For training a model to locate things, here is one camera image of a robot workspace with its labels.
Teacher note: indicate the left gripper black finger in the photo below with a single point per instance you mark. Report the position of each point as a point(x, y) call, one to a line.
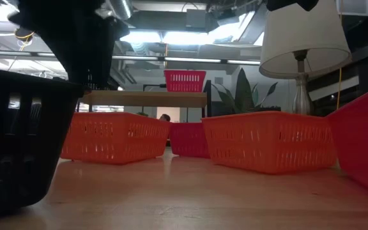
point(81, 64)

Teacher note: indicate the orange slotted plastic basket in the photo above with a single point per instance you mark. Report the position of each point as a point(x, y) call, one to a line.
point(268, 143)
point(115, 139)

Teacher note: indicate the red slotted plastic basket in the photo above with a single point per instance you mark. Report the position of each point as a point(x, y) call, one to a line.
point(184, 81)
point(188, 140)
point(366, 140)

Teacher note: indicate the wooden shelf with black posts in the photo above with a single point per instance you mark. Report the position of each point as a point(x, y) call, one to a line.
point(145, 99)

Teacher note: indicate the white shade silver table lamp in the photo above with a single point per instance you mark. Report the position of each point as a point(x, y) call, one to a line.
point(302, 35)

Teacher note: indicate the person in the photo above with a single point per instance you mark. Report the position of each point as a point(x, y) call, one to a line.
point(165, 117)

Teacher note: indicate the green plant in white pot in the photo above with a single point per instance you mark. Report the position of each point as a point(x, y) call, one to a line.
point(243, 92)

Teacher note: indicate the black box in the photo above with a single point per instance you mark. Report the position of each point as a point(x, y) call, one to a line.
point(270, 109)

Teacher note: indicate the long ceiling strip light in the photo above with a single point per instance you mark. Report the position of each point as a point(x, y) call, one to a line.
point(190, 59)

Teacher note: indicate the silver ventilation duct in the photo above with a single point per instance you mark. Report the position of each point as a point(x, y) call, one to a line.
point(121, 8)

